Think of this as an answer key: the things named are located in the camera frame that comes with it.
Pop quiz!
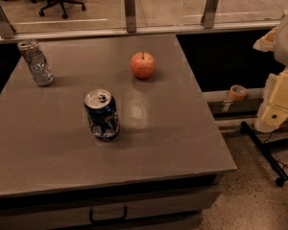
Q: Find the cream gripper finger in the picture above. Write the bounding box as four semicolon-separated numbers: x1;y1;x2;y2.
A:
253;27;277;52
254;67;288;133

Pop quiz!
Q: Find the black wheeled stand base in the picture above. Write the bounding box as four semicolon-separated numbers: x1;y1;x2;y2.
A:
240;122;288;187

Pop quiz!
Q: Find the orange tape roll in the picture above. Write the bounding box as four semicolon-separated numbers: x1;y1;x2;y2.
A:
229;84;248;101

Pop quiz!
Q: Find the blue pepsi can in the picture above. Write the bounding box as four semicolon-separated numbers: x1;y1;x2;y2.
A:
84;89;120;140

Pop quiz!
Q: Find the silver redbull can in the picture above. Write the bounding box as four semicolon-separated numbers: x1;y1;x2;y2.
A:
17;39;53;86

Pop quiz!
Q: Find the metal glass bracket right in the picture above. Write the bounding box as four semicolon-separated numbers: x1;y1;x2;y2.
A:
201;0;219;29

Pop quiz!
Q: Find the metal glass bracket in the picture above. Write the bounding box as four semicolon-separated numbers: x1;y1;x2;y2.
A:
0;6;15;39
201;0;219;29
124;0;136;33

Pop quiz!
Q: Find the metal glass bracket left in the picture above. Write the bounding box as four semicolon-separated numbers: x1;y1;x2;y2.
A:
0;6;15;39

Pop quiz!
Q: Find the black drawer handle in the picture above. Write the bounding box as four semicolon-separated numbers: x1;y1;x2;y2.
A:
88;205;128;226

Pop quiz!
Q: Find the red apple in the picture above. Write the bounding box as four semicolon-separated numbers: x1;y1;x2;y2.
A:
131;52;156;80

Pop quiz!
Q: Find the metal glass bracket middle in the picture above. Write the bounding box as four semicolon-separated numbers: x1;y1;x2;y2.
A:
124;0;136;33

